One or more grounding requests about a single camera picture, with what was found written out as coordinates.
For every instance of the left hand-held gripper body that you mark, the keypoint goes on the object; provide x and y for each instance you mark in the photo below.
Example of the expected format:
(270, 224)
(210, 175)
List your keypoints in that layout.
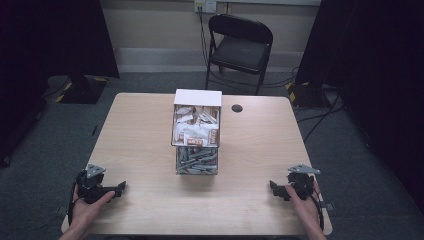
(91, 186)

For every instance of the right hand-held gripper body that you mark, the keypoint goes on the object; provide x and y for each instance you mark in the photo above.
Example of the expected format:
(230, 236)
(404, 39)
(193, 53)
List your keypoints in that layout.
(302, 183)

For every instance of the person's left hand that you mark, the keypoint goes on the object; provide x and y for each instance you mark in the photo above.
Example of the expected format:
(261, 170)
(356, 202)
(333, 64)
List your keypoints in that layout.
(87, 210)

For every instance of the person's right hand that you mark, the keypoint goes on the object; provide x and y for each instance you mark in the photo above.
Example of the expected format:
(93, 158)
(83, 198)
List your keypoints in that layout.
(306, 208)

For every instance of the black stand base striped tape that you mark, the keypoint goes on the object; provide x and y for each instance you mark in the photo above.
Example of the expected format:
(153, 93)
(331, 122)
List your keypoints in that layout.
(81, 90)
(305, 95)

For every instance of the pile of white sachets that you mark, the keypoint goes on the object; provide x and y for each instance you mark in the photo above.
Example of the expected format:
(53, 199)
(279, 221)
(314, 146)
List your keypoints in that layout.
(196, 128)

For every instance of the clear two-tier acrylic box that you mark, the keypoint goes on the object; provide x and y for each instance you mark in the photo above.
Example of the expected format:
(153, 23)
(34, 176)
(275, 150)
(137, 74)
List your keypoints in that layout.
(197, 97)

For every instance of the black folding chair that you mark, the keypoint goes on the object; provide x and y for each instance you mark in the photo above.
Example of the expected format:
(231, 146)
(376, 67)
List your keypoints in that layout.
(240, 53)

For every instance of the black curtain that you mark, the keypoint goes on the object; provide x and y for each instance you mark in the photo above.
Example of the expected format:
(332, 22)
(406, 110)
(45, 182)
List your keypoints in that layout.
(50, 36)
(376, 66)

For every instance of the white wall socket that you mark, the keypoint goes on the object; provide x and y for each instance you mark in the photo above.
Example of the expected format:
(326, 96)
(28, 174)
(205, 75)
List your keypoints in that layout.
(205, 5)

